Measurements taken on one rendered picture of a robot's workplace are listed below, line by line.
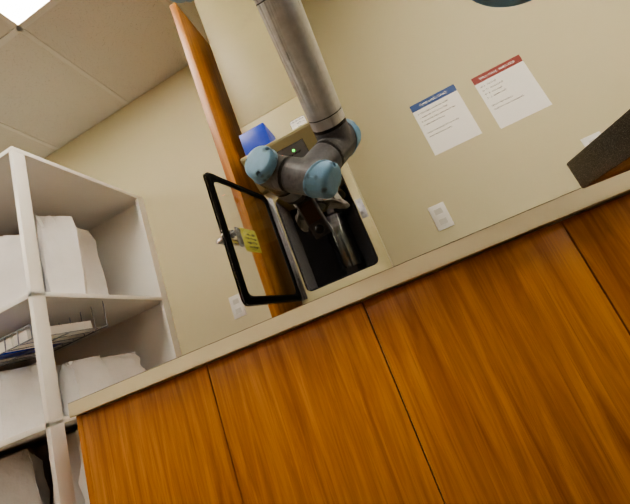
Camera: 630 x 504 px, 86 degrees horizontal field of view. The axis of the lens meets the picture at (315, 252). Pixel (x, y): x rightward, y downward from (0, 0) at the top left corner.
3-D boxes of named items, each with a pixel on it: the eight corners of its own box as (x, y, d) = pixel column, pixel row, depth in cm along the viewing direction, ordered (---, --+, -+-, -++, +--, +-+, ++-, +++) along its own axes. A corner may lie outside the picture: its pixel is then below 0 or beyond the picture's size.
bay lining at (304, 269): (326, 294, 136) (297, 217, 145) (387, 269, 130) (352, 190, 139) (307, 291, 113) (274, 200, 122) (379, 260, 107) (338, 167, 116)
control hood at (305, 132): (262, 194, 123) (254, 171, 126) (342, 153, 117) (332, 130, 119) (247, 183, 113) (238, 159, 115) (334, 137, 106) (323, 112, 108)
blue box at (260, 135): (259, 168, 125) (251, 148, 127) (282, 155, 123) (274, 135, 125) (245, 156, 115) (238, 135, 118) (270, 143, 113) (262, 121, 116)
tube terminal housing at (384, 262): (326, 315, 135) (267, 156, 155) (403, 284, 128) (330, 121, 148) (306, 316, 111) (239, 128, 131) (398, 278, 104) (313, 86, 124)
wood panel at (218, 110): (319, 320, 151) (231, 80, 187) (325, 318, 150) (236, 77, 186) (274, 326, 104) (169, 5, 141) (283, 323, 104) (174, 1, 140)
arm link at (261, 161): (267, 180, 66) (235, 175, 70) (294, 200, 76) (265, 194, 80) (280, 144, 67) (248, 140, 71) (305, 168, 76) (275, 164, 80)
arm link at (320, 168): (347, 143, 67) (301, 139, 73) (320, 176, 61) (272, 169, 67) (352, 176, 73) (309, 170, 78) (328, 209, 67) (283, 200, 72)
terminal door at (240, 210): (303, 300, 111) (265, 196, 121) (245, 305, 83) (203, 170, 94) (301, 301, 111) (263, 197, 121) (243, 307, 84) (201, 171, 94)
